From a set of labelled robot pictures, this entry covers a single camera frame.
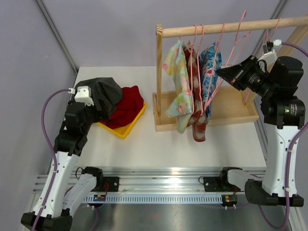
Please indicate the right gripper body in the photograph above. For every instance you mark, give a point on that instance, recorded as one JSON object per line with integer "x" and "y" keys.
{"x": 253, "y": 78}

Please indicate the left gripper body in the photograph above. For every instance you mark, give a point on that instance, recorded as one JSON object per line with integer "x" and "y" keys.
{"x": 94, "y": 115}

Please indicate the dark grey dotted garment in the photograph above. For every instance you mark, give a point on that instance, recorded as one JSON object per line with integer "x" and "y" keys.
{"x": 105, "y": 93}

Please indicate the blue floral garment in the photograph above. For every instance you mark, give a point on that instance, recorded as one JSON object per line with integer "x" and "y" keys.
{"x": 201, "y": 60}

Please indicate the red skirt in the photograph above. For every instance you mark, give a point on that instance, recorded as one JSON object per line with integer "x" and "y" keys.
{"x": 127, "y": 109}

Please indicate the pink hanger of red skirt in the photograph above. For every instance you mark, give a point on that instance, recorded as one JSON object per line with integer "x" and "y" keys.
{"x": 265, "y": 39}

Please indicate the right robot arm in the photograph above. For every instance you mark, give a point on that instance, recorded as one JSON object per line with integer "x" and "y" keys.
{"x": 284, "y": 119}

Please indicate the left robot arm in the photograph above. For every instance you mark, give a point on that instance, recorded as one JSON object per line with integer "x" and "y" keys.
{"x": 56, "y": 206}

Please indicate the wooden clothes rack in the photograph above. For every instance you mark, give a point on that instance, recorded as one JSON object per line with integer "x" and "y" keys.
{"x": 229, "y": 106}

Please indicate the yellow plastic tray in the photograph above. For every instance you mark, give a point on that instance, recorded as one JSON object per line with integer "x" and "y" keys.
{"x": 123, "y": 132}

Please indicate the red plaid garment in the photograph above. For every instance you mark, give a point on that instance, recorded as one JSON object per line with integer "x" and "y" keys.
{"x": 197, "y": 122}

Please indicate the pastel floral garment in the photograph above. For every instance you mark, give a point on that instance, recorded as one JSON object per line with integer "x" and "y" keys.
{"x": 182, "y": 107}

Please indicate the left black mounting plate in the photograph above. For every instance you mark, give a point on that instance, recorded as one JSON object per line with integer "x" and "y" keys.
{"x": 111, "y": 184}

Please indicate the black mounting plate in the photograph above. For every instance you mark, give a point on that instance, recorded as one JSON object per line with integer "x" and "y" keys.
{"x": 111, "y": 184}
{"x": 216, "y": 184}

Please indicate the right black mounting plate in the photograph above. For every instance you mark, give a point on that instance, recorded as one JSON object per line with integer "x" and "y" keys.
{"x": 216, "y": 184}

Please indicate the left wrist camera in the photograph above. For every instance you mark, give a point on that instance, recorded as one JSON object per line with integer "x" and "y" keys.
{"x": 81, "y": 95}

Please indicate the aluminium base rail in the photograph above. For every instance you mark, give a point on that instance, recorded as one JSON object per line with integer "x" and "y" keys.
{"x": 163, "y": 185}

